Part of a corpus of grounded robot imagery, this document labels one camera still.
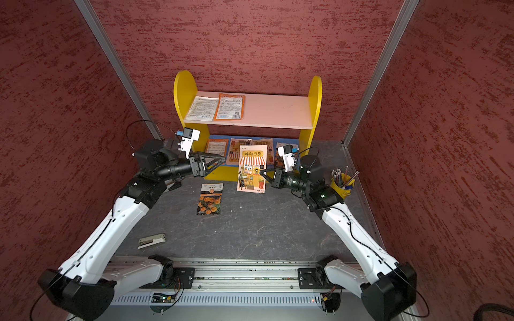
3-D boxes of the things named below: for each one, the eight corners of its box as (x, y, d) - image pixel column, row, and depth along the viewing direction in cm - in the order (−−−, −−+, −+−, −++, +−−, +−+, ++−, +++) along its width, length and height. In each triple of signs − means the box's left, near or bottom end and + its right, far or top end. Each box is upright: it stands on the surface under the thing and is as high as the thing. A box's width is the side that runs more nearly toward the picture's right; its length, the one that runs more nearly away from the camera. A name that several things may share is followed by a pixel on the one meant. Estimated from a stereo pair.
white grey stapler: (141, 250, 82) (137, 248, 80) (142, 241, 85) (138, 238, 82) (165, 243, 84) (162, 241, 81) (166, 235, 87) (162, 232, 84)
